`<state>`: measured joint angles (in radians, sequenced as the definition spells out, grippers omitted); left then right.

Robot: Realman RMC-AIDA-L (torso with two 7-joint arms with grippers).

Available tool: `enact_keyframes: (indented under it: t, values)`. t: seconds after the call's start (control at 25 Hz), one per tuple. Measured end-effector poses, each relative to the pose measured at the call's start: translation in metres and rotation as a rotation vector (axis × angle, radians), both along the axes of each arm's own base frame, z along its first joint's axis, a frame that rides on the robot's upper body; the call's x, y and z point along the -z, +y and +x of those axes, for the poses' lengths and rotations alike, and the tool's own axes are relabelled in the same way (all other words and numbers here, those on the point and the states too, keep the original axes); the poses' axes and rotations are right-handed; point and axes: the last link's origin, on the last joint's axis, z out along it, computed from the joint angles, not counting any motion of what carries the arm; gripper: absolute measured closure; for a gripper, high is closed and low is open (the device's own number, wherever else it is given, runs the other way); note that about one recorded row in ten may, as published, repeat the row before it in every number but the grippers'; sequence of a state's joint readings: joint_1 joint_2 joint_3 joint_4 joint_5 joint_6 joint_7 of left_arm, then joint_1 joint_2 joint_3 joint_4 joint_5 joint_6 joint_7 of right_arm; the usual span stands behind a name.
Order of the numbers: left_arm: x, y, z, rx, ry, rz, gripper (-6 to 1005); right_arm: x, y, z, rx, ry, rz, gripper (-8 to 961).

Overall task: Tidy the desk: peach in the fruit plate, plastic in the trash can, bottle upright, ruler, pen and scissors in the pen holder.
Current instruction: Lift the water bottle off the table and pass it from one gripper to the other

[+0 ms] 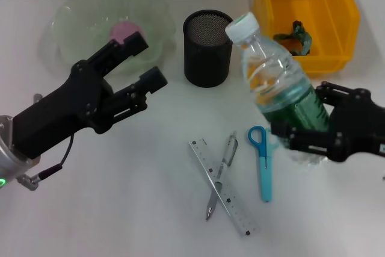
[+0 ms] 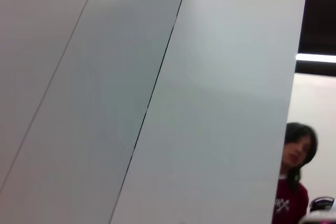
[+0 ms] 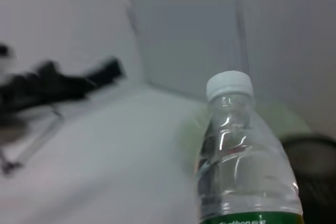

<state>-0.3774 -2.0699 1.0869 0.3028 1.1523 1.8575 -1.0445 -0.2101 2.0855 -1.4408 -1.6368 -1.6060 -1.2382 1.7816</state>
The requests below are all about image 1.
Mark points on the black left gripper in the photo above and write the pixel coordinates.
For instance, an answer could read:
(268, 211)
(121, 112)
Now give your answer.
(66, 106)

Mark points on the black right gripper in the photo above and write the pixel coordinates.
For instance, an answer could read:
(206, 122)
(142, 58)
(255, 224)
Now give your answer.
(361, 127)

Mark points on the pink peach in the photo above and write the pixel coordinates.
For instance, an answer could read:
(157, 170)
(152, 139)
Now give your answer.
(123, 29)

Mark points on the clear green-label water bottle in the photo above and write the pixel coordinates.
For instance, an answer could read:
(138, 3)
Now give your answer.
(270, 67)

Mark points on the green plastic wrapper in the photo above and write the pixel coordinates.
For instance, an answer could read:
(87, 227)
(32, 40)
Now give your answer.
(302, 35)

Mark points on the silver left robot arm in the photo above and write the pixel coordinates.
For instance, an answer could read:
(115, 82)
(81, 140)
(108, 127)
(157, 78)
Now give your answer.
(7, 154)

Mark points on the black mesh pen holder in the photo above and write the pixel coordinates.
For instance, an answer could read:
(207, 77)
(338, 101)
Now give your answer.
(204, 64)

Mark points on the green glass fruit plate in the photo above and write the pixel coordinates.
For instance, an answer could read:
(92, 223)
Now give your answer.
(84, 13)

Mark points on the grey retractable pen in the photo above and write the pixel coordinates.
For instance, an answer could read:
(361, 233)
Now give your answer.
(228, 154)

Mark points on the transparent plastic ruler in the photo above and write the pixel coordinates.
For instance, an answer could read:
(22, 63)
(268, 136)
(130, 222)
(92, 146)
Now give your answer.
(237, 209)

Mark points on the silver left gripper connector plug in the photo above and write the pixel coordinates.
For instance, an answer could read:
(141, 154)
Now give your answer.
(38, 98)

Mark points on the yellow plastic bin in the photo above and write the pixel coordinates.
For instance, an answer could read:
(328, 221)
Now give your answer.
(331, 4)

